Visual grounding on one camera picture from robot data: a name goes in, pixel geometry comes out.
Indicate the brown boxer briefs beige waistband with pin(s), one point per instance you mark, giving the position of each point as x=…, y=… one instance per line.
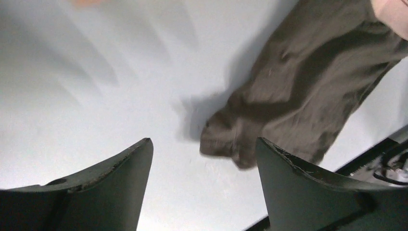
x=315, y=70

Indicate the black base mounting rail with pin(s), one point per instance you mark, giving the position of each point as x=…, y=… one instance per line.
x=386, y=163

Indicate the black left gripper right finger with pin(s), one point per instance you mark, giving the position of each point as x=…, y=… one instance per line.
x=301, y=196

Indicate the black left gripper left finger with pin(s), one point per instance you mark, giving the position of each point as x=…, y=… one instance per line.
x=104, y=197

